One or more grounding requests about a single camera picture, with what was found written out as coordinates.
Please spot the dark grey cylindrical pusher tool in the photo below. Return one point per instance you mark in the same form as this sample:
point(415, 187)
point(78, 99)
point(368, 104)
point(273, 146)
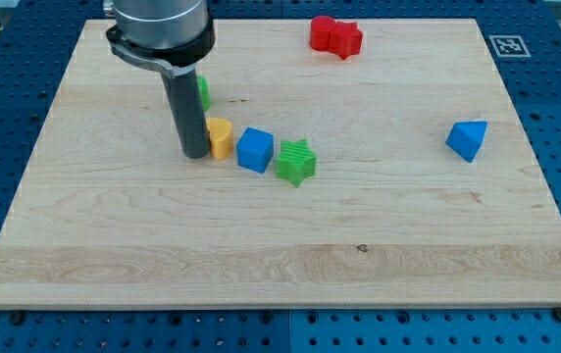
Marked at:
point(186, 105)

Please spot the green circle block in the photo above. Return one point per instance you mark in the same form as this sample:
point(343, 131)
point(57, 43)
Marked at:
point(204, 92)

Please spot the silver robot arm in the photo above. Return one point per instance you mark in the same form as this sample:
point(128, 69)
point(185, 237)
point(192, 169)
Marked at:
point(168, 37)

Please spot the yellow heart block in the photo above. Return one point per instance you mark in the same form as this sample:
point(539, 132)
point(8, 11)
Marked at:
point(221, 137)

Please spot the blue cube block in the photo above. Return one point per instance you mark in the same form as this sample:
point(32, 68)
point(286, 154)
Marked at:
point(255, 150)

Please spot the green star block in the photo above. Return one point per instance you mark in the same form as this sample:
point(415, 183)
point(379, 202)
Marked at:
point(296, 161)

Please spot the red cylinder block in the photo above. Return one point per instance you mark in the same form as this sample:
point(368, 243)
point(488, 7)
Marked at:
point(320, 30)

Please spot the red star block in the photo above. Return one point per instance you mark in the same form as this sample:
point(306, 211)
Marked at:
point(345, 39)

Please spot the wooden board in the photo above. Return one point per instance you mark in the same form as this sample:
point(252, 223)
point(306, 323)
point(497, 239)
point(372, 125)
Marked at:
point(110, 215)

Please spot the blue triangle block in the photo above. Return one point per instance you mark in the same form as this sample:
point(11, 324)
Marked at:
point(466, 138)

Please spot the white fiducial marker tag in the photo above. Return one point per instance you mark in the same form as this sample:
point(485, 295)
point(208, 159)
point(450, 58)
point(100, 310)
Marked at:
point(509, 46)

